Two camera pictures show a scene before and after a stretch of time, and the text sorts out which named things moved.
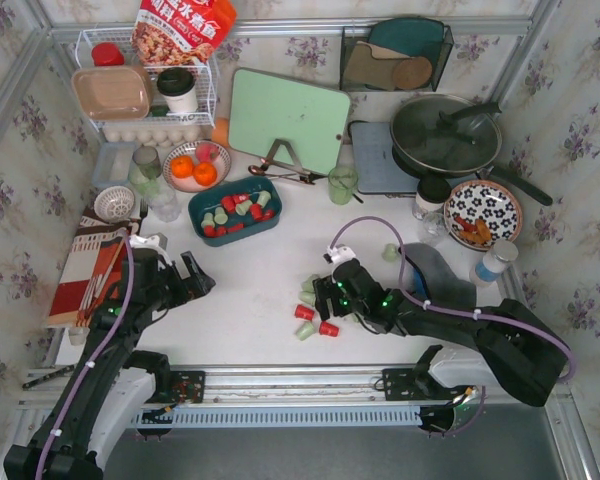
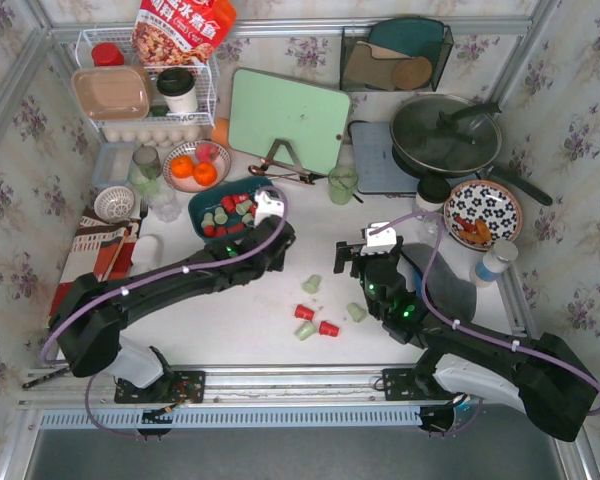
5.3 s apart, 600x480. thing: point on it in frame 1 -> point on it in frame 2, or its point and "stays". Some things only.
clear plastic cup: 165,206 stays
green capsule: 220,216 stays
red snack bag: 179,32 stays
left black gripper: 178,279 -> 258,228
